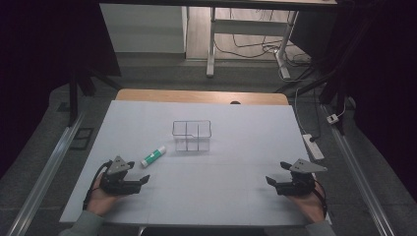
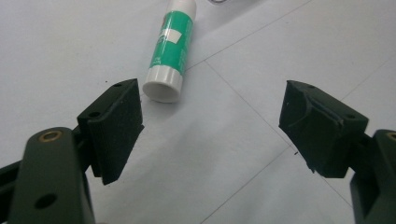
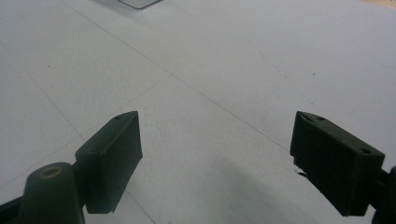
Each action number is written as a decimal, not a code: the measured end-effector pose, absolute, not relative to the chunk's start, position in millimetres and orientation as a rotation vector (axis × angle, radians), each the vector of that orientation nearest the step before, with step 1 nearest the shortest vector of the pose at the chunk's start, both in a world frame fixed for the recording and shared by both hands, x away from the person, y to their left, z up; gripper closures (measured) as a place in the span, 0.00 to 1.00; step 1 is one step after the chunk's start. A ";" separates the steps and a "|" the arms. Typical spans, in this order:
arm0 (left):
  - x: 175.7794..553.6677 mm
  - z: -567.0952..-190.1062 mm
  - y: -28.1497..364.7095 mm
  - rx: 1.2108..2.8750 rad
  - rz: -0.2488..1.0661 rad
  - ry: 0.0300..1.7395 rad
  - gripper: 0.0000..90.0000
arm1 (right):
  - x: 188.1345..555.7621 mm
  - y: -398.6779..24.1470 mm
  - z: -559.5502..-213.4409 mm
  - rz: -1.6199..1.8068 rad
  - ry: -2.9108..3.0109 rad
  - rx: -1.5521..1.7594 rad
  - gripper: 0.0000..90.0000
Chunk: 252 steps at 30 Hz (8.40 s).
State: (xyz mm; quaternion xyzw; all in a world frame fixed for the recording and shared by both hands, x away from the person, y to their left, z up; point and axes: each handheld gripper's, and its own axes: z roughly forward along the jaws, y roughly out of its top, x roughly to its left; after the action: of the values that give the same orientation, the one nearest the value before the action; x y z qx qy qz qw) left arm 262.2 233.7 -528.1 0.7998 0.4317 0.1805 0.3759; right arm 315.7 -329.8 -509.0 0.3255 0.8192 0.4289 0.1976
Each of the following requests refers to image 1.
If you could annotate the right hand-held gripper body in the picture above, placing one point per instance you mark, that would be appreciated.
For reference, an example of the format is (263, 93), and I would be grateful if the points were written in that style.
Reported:
(300, 185)

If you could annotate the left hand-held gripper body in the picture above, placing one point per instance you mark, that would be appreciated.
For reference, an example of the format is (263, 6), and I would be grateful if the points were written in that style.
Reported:
(114, 183)

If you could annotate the green and white glue stick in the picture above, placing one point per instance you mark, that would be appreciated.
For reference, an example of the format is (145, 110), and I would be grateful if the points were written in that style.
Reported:
(153, 156)

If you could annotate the clear plastic organizer box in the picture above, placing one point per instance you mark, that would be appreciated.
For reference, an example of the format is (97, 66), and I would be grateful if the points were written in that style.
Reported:
(191, 136)

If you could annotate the person's left hand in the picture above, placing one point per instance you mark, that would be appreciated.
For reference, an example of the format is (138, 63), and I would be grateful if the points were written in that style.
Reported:
(100, 201)

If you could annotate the person's right hand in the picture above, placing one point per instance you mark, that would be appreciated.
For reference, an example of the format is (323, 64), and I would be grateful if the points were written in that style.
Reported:
(311, 206)

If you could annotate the white power strip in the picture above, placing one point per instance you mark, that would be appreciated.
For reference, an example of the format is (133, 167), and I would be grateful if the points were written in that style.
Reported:
(313, 146)

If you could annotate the white table cover sheet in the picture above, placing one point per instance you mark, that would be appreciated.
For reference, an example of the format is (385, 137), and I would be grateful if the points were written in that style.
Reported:
(229, 183)

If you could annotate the black floor socket plate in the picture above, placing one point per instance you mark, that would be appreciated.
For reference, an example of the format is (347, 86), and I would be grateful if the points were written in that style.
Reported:
(82, 138)

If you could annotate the small white plug adapter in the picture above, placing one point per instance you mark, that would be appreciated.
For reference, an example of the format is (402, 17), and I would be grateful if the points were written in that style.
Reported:
(332, 118)

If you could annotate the black metal stand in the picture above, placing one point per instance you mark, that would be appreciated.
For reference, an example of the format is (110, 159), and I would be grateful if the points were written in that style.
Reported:
(334, 82)
(73, 98)

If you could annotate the white cabinet panel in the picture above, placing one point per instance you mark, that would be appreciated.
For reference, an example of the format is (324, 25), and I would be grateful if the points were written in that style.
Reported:
(142, 28)

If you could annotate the aluminium rail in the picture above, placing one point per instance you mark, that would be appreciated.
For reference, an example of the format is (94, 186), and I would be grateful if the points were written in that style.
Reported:
(359, 177)
(42, 177)

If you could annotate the white desk frame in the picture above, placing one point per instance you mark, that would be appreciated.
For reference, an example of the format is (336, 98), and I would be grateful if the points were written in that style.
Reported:
(249, 27)

